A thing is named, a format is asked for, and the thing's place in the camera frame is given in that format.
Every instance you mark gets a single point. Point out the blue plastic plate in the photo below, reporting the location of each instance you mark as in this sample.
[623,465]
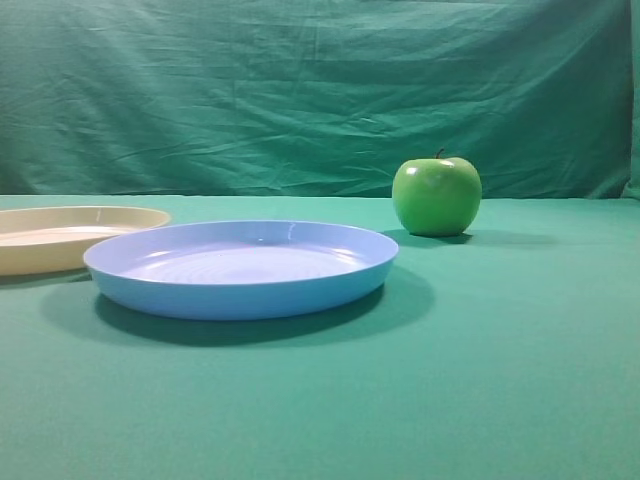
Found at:
[241,270]

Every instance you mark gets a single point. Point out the yellow plastic plate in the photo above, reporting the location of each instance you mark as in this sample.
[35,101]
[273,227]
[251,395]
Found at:
[54,239]

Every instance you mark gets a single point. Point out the green apple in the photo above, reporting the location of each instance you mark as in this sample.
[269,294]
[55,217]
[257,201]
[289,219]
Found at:
[436,197]

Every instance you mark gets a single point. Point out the green table cloth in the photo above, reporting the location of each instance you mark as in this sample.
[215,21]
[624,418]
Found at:
[511,352]

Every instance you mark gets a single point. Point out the green backdrop cloth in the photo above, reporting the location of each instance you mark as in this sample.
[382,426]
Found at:
[317,98]

